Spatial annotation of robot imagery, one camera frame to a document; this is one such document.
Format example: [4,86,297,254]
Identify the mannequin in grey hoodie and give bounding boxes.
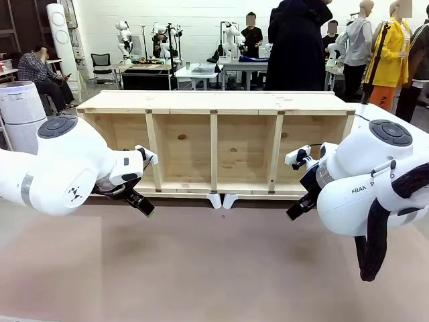
[336,0,375,102]

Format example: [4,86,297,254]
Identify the black tripod pole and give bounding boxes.
[361,19,393,105]

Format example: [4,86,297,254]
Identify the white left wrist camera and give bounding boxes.
[134,144,159,166]

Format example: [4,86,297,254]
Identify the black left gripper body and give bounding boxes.
[90,174,143,202]

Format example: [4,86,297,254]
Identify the mannequin in yellow coat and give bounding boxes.
[363,0,414,113]

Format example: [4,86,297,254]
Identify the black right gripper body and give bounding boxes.
[299,165,322,201]

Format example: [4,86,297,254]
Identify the mannequin in dark jacket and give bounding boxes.
[395,18,429,124]

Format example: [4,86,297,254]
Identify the black background table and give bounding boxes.
[119,62,184,91]

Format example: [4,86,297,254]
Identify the grey background table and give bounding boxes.
[217,57,269,91]

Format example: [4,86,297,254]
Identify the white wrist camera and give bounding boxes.
[134,144,159,166]
[284,144,319,171]

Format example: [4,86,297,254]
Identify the person in black hooded coat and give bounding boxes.
[266,0,334,92]

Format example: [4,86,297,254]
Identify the small white background table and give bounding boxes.
[174,63,224,91]

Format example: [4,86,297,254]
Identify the tall white air conditioner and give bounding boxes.
[46,3,78,81]

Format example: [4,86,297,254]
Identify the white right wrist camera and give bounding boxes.
[284,144,319,171]

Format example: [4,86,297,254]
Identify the person in black sweater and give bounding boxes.
[321,19,341,68]

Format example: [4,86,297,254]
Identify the seated person plaid shirt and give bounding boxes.
[17,43,78,114]

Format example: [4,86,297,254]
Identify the wooden riser white legs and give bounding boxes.
[223,192,309,211]
[83,191,223,210]

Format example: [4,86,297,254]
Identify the white cylindrical air purifier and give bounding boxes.
[0,81,48,155]

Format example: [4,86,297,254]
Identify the wooden four-compartment shelf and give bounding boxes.
[76,89,357,196]

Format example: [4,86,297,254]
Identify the black office chair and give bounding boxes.
[90,52,117,85]

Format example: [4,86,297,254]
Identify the person in black t-shirt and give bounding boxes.
[240,11,264,58]

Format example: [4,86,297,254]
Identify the black braided cable sleeve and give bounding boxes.
[355,163,429,282]

